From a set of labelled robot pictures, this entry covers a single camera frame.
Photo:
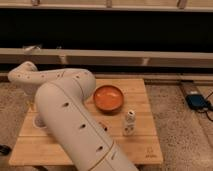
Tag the white ceramic cup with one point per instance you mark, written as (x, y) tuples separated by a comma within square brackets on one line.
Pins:
[(38, 122)]

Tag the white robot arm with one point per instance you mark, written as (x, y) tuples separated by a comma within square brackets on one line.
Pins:
[(59, 97)]

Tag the orange ceramic bowl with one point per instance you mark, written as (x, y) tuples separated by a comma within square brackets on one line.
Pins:
[(108, 98)]

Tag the dark rectangular snack box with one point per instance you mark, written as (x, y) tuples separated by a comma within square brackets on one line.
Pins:
[(103, 126)]

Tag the small white bottle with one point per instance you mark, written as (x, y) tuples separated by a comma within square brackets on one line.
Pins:
[(129, 123)]

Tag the wooden table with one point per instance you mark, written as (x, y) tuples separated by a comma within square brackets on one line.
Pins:
[(35, 147)]

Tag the blue device on floor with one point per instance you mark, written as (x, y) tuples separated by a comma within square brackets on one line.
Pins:
[(196, 101)]

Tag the black object on floor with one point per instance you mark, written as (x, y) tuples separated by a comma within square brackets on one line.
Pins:
[(5, 150)]

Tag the grey metal rail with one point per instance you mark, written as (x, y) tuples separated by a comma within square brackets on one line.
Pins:
[(107, 57)]

